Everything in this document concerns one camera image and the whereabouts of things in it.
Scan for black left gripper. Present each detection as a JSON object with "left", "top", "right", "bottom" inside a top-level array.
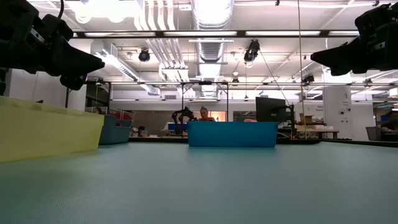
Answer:
[{"left": 0, "top": 0, "right": 106, "bottom": 91}]

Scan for black computer monitor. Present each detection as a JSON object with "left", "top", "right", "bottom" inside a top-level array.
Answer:
[{"left": 255, "top": 96, "right": 288, "bottom": 123}]

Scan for black ceiling spotlight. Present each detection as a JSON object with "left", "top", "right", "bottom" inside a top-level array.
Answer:
[
  {"left": 138, "top": 48, "right": 151, "bottom": 62},
  {"left": 243, "top": 39, "right": 261, "bottom": 63}
]

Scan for teal table mat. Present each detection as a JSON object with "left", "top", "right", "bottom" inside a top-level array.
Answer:
[{"left": 0, "top": 141, "right": 398, "bottom": 224}]

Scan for bright blue plastic bin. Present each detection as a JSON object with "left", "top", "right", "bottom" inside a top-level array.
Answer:
[{"left": 187, "top": 121, "right": 279, "bottom": 148}]

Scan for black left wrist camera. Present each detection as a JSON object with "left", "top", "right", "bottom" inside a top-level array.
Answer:
[{"left": 42, "top": 14, "right": 75, "bottom": 41}]

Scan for translucent yellow plastic bin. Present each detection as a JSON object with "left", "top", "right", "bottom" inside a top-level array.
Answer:
[{"left": 0, "top": 95, "right": 105, "bottom": 164}]

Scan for grey-blue plastic bin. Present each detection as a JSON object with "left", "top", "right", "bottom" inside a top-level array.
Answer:
[{"left": 98, "top": 114, "right": 133, "bottom": 146}]

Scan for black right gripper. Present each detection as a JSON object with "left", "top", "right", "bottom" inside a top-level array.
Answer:
[{"left": 310, "top": 21, "right": 398, "bottom": 77}]

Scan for cardboard box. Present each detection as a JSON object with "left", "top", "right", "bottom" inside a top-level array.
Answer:
[{"left": 298, "top": 113, "right": 315, "bottom": 124}]

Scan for wooden background desk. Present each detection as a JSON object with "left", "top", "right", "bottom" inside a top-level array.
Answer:
[{"left": 294, "top": 124, "right": 340, "bottom": 140}]

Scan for white rectangular ceiling duct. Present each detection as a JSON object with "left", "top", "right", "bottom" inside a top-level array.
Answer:
[{"left": 90, "top": 42, "right": 162, "bottom": 96}]

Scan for grey wire basket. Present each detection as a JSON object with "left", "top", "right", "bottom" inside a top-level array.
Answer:
[{"left": 365, "top": 126, "right": 383, "bottom": 142}]

